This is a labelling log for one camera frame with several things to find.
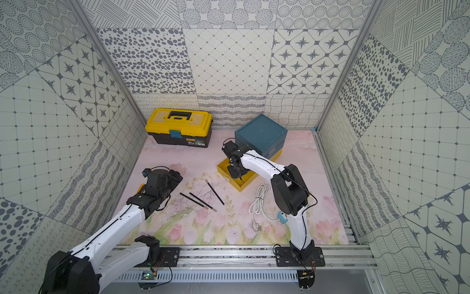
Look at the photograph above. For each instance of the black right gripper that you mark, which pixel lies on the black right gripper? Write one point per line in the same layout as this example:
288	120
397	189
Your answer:
230	168

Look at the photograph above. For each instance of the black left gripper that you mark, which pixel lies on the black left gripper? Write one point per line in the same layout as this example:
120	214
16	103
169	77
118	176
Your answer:
172	177

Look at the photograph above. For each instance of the yellow bottom drawer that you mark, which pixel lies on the yellow bottom drawer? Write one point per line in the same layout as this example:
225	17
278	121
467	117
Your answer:
238	180

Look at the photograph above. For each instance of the black pencil pair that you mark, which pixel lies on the black pencil pair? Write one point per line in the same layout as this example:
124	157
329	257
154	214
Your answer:
194	201

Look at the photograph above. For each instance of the black pencil plain end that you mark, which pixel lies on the black pencil plain end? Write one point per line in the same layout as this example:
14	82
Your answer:
216	194

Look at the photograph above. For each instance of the black pencil gold end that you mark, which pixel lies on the black pencil gold end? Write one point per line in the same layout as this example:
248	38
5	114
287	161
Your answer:
203	202

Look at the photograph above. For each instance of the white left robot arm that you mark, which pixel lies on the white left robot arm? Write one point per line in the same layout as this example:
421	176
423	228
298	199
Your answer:
88	268

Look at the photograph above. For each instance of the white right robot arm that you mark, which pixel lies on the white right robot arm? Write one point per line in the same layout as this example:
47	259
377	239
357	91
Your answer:
289	190

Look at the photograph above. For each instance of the teal drawer cabinet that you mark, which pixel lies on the teal drawer cabinet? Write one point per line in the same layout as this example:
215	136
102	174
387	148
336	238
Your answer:
262	134

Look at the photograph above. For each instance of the orange utility knife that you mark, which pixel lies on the orange utility knife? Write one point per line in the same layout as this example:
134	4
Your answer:
141	188

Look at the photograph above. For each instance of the yellow black plastic toolbox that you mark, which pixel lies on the yellow black plastic toolbox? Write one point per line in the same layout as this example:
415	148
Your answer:
189	128

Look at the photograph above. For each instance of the teal power strip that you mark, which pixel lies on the teal power strip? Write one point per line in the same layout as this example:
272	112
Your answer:
282	217

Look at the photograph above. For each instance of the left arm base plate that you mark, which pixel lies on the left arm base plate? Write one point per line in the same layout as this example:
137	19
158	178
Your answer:
168	257

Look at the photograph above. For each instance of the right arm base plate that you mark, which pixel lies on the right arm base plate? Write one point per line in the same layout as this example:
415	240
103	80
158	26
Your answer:
286	257

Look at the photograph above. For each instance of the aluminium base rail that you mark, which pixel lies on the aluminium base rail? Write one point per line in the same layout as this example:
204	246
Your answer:
264	263

